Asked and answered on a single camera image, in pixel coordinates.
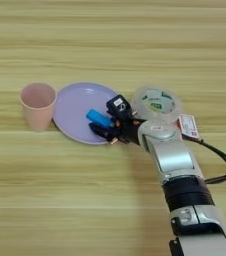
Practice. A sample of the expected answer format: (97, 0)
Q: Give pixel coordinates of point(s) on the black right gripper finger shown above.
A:
(103, 132)
(110, 115)

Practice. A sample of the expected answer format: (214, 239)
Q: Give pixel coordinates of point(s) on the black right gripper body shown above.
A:
(128, 130)

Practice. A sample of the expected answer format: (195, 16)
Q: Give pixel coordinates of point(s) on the blue rectangular block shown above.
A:
(100, 119)

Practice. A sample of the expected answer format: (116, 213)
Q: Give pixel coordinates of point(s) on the purple round plate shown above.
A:
(75, 110)

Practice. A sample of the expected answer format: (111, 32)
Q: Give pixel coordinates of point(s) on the small pink white box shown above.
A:
(189, 126)

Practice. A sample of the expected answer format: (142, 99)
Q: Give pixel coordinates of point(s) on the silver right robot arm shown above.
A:
(178, 160)

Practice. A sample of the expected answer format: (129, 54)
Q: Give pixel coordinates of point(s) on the clear plastic container green label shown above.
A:
(156, 101)

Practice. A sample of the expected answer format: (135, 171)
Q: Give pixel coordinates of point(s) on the pink plastic cup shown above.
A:
(38, 113)

